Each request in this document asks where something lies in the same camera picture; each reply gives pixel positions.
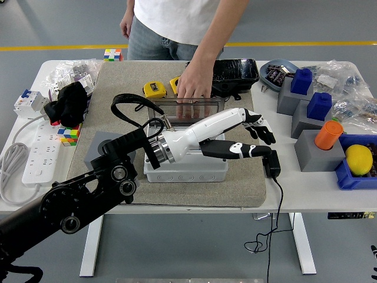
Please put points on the person's left hand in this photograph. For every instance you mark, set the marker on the person's left hand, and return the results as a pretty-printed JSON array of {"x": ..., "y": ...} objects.
[{"x": 194, "y": 85}]

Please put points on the blue plastic bin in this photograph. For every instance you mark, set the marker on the blue plastic bin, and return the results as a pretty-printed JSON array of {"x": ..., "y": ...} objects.
[{"x": 346, "y": 177}]

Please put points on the colourful puzzle cube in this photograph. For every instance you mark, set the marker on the colourful puzzle cube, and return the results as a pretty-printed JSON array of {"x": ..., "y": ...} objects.
[
  {"x": 113, "y": 55},
  {"x": 69, "y": 134}
]

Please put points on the grey block holder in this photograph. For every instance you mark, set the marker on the grey block holder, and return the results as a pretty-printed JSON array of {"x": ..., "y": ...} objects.
[
  {"x": 299, "y": 123},
  {"x": 287, "y": 103}
]

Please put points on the small silver metal piece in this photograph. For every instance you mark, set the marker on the small silver metal piece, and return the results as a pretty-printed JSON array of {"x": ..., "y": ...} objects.
[{"x": 284, "y": 69}]

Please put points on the black cloth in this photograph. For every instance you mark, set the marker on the black cloth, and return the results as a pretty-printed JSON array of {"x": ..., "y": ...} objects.
[{"x": 70, "y": 103}]

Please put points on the black plastic tray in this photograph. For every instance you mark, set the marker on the black plastic tray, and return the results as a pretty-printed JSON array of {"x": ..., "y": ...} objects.
[{"x": 235, "y": 70}]

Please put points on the person's left forearm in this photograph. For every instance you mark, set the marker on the person's left forearm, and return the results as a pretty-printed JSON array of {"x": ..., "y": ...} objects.
[{"x": 212, "y": 44}]

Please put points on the white power strip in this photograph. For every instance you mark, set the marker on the white power strip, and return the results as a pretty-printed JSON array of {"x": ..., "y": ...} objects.
[{"x": 41, "y": 159}]

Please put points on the beige fabric mat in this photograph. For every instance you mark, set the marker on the beige fabric mat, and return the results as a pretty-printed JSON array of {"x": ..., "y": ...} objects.
[{"x": 123, "y": 76}]

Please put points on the blue block battery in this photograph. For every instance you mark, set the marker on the blue block battery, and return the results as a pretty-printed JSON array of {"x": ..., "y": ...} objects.
[
  {"x": 302, "y": 81},
  {"x": 319, "y": 106}
]

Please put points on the blue-grey shallow bowl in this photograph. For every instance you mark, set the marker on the blue-grey shallow bowl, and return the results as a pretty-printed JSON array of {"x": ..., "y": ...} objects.
[{"x": 275, "y": 62}]

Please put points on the yellow tape measure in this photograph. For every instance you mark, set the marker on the yellow tape measure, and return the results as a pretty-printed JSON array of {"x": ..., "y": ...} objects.
[
  {"x": 153, "y": 90},
  {"x": 174, "y": 84}
]

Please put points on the person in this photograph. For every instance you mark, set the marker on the person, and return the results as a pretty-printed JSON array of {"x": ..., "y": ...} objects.
[{"x": 165, "y": 17}]

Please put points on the transparent hinged box lid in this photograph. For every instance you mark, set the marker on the transparent hinged box lid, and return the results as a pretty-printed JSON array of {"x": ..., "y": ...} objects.
[{"x": 159, "y": 102}]

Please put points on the silver under-table bracket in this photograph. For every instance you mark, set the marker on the silver under-table bracket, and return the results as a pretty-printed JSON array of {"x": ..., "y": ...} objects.
[{"x": 262, "y": 216}]

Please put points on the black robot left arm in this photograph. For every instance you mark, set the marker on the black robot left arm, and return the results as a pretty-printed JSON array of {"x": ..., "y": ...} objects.
[{"x": 88, "y": 188}]

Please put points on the white circuit breaker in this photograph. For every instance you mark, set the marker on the white circuit breaker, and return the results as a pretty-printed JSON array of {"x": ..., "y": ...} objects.
[{"x": 28, "y": 101}]

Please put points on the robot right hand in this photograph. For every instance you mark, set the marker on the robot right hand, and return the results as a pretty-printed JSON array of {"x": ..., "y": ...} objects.
[{"x": 374, "y": 259}]

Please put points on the black table control panel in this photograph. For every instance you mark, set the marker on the black table control panel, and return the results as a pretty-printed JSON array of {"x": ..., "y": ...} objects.
[{"x": 347, "y": 215}]

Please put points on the grey block with round hole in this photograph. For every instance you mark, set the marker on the grey block with round hole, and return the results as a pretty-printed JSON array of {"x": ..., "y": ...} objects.
[
  {"x": 95, "y": 141},
  {"x": 315, "y": 159}
]

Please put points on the clear bag of parts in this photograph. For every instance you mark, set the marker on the clear bag of parts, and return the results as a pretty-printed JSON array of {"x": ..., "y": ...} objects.
[
  {"x": 359, "y": 112},
  {"x": 67, "y": 67},
  {"x": 338, "y": 76}
]

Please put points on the yellow lemon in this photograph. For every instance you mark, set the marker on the yellow lemon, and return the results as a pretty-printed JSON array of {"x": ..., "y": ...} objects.
[{"x": 359, "y": 160}]

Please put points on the small metal clip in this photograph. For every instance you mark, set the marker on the small metal clip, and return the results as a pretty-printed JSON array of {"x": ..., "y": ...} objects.
[{"x": 264, "y": 88}]

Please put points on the person's right hand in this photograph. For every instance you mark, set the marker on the person's right hand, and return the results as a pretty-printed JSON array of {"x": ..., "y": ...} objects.
[{"x": 126, "y": 26}]

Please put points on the orange cylinder battery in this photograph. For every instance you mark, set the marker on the orange cylinder battery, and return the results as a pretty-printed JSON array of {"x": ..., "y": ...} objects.
[{"x": 328, "y": 134}]

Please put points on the person's right forearm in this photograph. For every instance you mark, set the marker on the person's right forearm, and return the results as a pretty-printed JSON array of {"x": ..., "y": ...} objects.
[{"x": 131, "y": 7}]

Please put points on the white table leg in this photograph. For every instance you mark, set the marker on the white table leg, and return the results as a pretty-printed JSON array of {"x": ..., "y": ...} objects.
[
  {"x": 303, "y": 244},
  {"x": 91, "y": 250}
]

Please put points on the dark foil packet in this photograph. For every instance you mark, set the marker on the dark foil packet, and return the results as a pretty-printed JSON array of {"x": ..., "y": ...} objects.
[
  {"x": 279, "y": 78},
  {"x": 271, "y": 71},
  {"x": 374, "y": 153}
]

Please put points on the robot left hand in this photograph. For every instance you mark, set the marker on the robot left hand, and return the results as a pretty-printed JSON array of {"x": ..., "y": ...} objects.
[{"x": 200, "y": 132}]

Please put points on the grey plastic junction box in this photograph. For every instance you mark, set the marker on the grey plastic junction box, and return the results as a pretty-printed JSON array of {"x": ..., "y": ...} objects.
[{"x": 188, "y": 174}]

